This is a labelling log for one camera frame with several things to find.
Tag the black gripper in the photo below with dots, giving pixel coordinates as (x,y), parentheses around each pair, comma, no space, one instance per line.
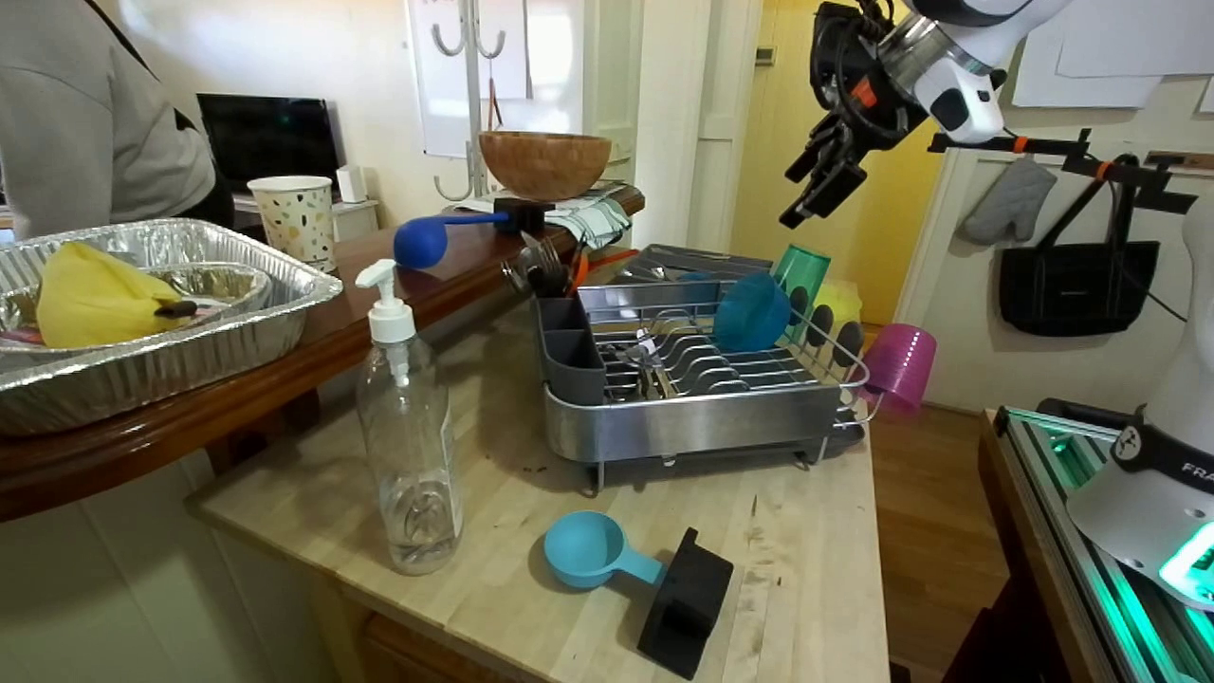
(865,115)

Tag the grey steel dish rack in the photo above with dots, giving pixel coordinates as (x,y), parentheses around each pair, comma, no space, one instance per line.
(689,422)

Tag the teal plastic cup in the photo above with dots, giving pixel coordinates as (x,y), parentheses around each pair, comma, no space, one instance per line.
(800,269)

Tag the yellow-green plastic plate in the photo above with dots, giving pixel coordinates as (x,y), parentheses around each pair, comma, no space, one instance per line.
(837,305)

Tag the blue plastic cup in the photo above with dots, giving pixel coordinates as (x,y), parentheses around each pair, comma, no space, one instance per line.
(747,312)

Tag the grey oven mitt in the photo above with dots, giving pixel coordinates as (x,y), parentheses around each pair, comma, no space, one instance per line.
(1006,201)

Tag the pink plastic cup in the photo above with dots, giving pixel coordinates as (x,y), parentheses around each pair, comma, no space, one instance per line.
(899,367)

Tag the green striped dish towel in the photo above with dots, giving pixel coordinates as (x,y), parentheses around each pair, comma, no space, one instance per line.
(592,222)

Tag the black tote bag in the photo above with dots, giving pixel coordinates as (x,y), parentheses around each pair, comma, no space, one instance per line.
(1074,287)

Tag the wooden bowl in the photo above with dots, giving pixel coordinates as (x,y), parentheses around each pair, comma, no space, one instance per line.
(544,166)

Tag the black holder block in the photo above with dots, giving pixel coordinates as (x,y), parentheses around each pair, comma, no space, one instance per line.
(517,214)

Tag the aluminium robot mounting stand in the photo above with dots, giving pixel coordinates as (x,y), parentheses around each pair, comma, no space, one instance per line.
(1031,441)

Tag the white coat hook stand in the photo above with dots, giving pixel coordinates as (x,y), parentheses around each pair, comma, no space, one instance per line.
(472,76)

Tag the blue measuring scoop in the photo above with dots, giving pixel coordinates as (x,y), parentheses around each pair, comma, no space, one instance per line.
(585,551)

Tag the black plastic block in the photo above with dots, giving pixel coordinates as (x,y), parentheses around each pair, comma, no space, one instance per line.
(689,607)

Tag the clear pump soap bottle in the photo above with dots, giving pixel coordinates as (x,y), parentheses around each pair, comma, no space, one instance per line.
(406,456)

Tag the dotted paper cup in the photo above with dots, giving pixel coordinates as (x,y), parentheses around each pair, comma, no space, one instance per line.
(297,222)

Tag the black monitor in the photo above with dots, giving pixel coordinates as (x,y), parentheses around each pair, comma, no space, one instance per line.
(269,134)

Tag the brown wooden counter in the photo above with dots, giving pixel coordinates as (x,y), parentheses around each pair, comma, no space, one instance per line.
(192,429)

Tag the large aluminium foil tray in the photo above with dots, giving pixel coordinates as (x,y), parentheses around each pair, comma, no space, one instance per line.
(125,379)

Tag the person in light top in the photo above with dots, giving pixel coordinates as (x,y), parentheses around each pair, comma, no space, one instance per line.
(90,115)

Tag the yellow cloth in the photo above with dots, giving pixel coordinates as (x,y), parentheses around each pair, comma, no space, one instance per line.
(96,296)

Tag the light switch plate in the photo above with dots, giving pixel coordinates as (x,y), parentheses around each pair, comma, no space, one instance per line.
(764,59)

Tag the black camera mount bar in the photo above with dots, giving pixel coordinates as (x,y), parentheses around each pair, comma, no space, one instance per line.
(1074,154)

